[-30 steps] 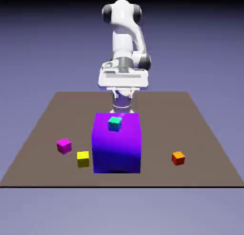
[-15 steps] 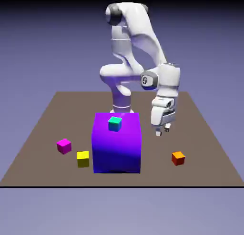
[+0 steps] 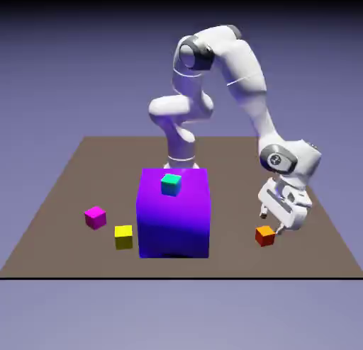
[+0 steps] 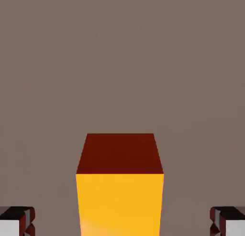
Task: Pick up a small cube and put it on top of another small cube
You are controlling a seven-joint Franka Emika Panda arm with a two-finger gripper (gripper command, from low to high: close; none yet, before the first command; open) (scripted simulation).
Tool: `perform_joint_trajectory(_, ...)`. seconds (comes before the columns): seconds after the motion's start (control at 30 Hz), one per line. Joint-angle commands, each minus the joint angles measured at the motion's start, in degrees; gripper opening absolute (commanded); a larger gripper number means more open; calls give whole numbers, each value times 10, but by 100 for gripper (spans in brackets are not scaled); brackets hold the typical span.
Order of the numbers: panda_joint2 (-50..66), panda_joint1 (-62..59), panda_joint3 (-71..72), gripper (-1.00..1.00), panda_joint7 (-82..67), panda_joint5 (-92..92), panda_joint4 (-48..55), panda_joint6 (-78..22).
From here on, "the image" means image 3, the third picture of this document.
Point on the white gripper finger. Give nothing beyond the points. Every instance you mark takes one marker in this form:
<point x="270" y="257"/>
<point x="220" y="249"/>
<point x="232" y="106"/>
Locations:
<point x="279" y="228"/>
<point x="263" y="211"/>

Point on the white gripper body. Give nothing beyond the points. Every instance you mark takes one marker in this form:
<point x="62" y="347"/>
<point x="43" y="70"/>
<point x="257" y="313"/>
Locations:
<point x="279" y="207"/>

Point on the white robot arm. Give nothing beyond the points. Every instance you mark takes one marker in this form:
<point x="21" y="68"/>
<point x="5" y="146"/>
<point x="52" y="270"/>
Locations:
<point x="246" y="72"/>

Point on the small orange cube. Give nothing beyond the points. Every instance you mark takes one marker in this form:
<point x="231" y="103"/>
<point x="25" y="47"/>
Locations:
<point x="265" y="235"/>

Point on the small green cube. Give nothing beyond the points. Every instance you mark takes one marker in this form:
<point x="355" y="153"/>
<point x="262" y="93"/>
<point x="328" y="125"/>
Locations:
<point x="171" y="184"/>

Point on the small yellow cube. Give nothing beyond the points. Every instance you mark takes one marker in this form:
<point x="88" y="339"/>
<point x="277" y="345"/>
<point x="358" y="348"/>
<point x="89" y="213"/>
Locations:
<point x="123" y="236"/>

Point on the small magenta cube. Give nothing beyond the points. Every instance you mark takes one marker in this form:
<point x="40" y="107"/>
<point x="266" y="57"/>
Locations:
<point x="95" y="217"/>

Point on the large purple box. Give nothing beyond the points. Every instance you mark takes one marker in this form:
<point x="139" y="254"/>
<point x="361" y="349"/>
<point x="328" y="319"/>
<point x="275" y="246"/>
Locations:
<point x="173" y="214"/>

